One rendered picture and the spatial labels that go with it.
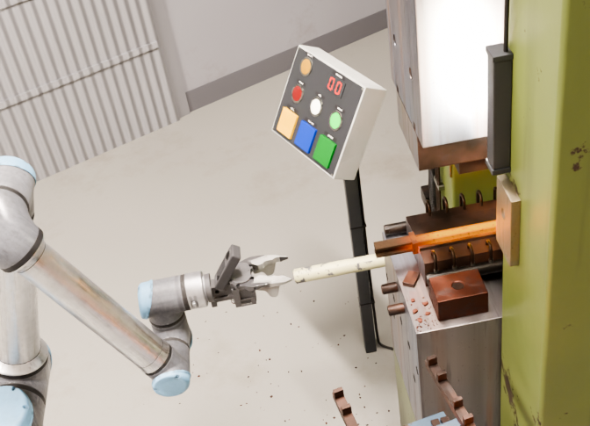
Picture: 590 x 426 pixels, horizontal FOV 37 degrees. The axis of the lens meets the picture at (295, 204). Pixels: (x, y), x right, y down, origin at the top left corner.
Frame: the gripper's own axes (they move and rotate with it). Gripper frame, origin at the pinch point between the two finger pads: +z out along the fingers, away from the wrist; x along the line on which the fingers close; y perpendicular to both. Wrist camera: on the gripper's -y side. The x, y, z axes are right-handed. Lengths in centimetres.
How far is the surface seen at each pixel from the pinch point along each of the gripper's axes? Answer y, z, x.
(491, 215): 1, 53, -5
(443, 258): 0.8, 37.9, 7.0
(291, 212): 100, 7, -146
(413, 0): -70, 33, 11
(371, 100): -15, 32, -43
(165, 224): 100, -50, -154
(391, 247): -1.0, 26.3, 1.4
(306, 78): -14, 16, -64
